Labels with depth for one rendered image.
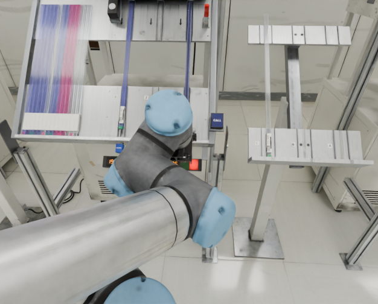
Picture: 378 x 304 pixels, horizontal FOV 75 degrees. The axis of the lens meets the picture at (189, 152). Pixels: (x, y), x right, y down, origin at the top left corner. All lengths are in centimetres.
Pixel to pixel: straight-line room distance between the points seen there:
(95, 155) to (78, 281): 117
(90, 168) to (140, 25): 79
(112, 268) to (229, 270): 114
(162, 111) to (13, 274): 27
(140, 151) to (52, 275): 23
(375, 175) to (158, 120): 135
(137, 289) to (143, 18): 89
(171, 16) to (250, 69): 187
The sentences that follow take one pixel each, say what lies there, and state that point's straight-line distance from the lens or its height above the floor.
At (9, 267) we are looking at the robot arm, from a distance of 21.
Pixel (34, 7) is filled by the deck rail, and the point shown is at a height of 107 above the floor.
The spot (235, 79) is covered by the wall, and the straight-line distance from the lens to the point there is 283.
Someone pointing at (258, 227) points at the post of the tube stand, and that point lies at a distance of 136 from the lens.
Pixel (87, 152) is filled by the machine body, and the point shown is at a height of 43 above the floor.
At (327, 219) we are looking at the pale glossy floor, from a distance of 172.
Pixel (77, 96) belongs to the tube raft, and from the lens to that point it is 97.
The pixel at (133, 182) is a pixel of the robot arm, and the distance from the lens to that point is 39.
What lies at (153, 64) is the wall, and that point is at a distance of 281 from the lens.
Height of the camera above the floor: 118
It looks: 36 degrees down
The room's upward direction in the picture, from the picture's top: straight up
